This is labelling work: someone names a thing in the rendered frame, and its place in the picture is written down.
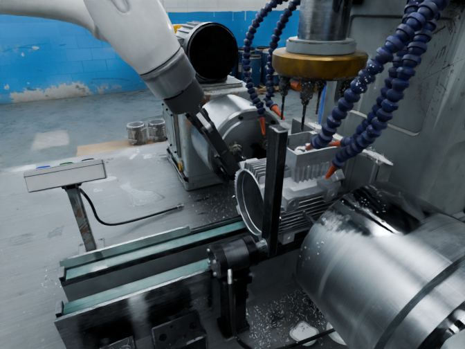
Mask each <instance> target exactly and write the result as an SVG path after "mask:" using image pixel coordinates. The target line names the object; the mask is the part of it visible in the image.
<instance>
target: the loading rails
mask: <svg viewBox="0 0 465 349"><path fill-rule="evenodd" d="M245 234H249V232H248V229H246V227H245V226H244V223H243V218H242V216H241V215H238V216H235V217H231V218H228V219H224V220H220V221H217V222H213V223H209V224H205V225H202V226H198V227H195V228H192V229H190V227H189V225H187V226H182V227H179V228H176V229H172V230H168V231H164V232H161V233H157V234H153V235H148V236H146V237H143V238H138V239H135V240H130V241H128V242H123V243H120V244H115V245H112V246H110V247H105V248H102V249H97V250H94V251H90V252H86V253H82V254H79V255H76V256H71V257H68V258H64V259H61V260H60V269H59V280H60V283H61V285H62V287H63V290H64V293H65V294H66V297H67V299H68V301H69V302H68V303H65V304H64V303H63V301H62V300H60V301H57V302H56V308H55V315H56V317H57V318H56V319H54V324H55V326H56V328H57V330H58V332H59V334H60V336H61V338H62V341H63V342H64V345H65V346H66V349H98V348H101V347H103V346H107V345H109V344H112V343H115V342H117V341H119V340H121V339H125V338H127V337H130V336H132V335H133V336H134V337H135V340H136V341H137V340H139V339H142V338H145V337H148V336H149V335H151V332H150V331H151V329H152V328H154V327H156V326H158V325H161V324H164V323H167V322H170V321H173V320H174V319H177V318H180V317H182V316H185V315H187V314H191V313H193V312H196V311H198V312H199V314H200V316H201V315H204V314H207V313H208V312H212V308H213V307H215V306H218V305H221V295H220V284H219V282H218V280H217V278H216V276H213V271H212V268H211V266H210V265H208V263H207V261H209V258H208V253H207V251H206V249H208V247H209V246H210V245H211V244H215V243H223V242H227V241H229V240H234V239H236V238H238V237H239V236H240V235H245ZM249 235H250V234H249ZM306 235H307V233H305V232H304V231H301V232H299V233H295V237H294V241H292V242H289V243H286V244H282V243H281V242H279V243H278V244H277V253H276V255H274V256H271V257H267V256H266V254H265V253H264V252H260V253H259V263H258V265H256V266H254V267H250V268H249V269H250V270H251V271H252V273H253V281H252V283H250V284H247V295H246V307H250V306H251V305H254V304H256V298H255V296H254V295H253V292H255V291H257V290H259V289H262V288H265V287H268V286H270V285H273V284H275V283H278V282H280V281H283V280H286V279H288V278H291V277H292V279H293V280H294V281H295V283H296V284H297V285H298V286H300V284H299V282H298V279H297V276H296V263H297V259H298V254H299V251H300V247H301V244H300V243H301V241H302V240H304V239H305V237H306Z"/></svg>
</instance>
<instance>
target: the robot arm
mask: <svg viewBox="0 0 465 349"><path fill-rule="evenodd" d="M0 15H16V16H26V17H39V18H45V19H54V20H58V21H65V22H68V23H72V24H76V25H78V26H81V27H83V28H85V29H87V30H88V31H89V32H90V33H91V34H92V35H93V36H94V38H95V39H99V40H101V41H104V42H108V43H110V45H111V46H112V47H113V49H114V50H115V51H116V52H117V54H119V56H120V57H121V58H122V59H123V60H124V61H125V62H126V63H128V65H130V66H131V67H132V68H133V69H134V70H135V71H136V72H137V73H138V75H139V76H140V78H141V79H142V80H143V81H144V82H145V84H146V85H147V86H148V87H149V89H150V90H151V92H152V93H153V94H154V95H155V97H156V98H158V99H162V100H163V102H164V103H165V104H166V105H167V107H168V108H169V110H170V111H171V112H172V113H173V114H176V115H179V114H184V113H185V117H186V118H187V119H188V120H189V121H190V122H191V124H192V125H193V126H194V128H195V129H196V130H198V132H199V133H200V134H201V135H202V137H204V139H205V140H206V142H207V143H208V146H210V147H211V148H212V151H214V152H215V155H214V156H215V158H218V160H219V161H220V162H221V164H222V166H223V167H224V168H225V169H226V171H227V173H228V174H229V175H230V176H232V175H233V174H235V173H236V172H237V171H238V170H240V167H239V165H238V164H237V162H236V160H235V159H234V157H233V156H232V154H231V153H230V150H229V148H228V147H227V145H226V143H225V142H224V140H223V139H222V137H221V135H220V133H219V132H218V130H217V128H216V126H215V123H214V122H213V121H211V119H210V117H209V114H208V112H207V110H206V109H205V107H202V106H201V105H200V104H199V103H200V102H201V100H202V99H203V97H204V91H203V89H202V88H201V86H200V84H199V83H198V81H197V79H196V78H195V75H196V71H195V70H194V68H193V67H192V65H191V62H190V61H189V59H188V57H187V55H186V54H185V53H184V50H183V48H182V47H181V45H180V44H179V42H178V40H177V38H176V35H175V32H174V27H173V25H172V23H171V21H170V19H169V17H168V16H167V14H166V12H165V10H164V8H163V7H162V5H161V3H160V1H159V0H0Z"/></svg>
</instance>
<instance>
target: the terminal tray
mask: <svg viewBox="0 0 465 349"><path fill-rule="evenodd" d="M312 132H315V133H312ZM318 134H319V132H317V131H315V130H314V131H310V132H303V133H298V134H291V135H288V137H289V138H290V139H289V145H288V146H287V149H286V163H285V164H287V167H289V170H291V178H292V180H293V182H296V183H297V184H298V183H299V181H301V182H302V183H303V182H304V180H306V181H308V180H309V179H310V180H313V178H314V177H315V178H316V179H317V178H318V177H320V178H322V176H323V175H324V176H325V177H326V175H327V173H328V171H329V169H330V167H331V165H332V162H331V160H332V159H333V158H334V157H336V156H335V155H336V153H337V151H339V150H340V149H341V147H335V146H330V145H329V144H330V143H332V142H334V141H333V140H332V141H331V142H329V143H328V145H327V147H324V148H321V149H319V150H316V149H312V150H309V151H306V150H305V148H306V147H307V146H308V145H309V144H310V143H311V139H312V138H313V137H314V136H317V135H318ZM296 151H300V152H296Z"/></svg>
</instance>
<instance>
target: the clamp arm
mask: <svg viewBox="0 0 465 349"><path fill-rule="evenodd" d="M288 135H289V131H288V129H286V128H284V127H283V126H281V125H270V126H268V143H267V153H266V175H265V187H264V207H263V219H262V239H261V240H260V242H261V243H262V242H265V243H263V244H262V246H263V248H264V247H266V249H263V252H264V253H265V254H266V256H267V257H271V256H274V255H276V253H277V239H278V232H279V225H280V224H281V219H282V218H281V217H280V211H281V204H282V191H283V183H284V170H285V163H286V149H287V146H288V145H289V139H290V138H289V137H288Z"/></svg>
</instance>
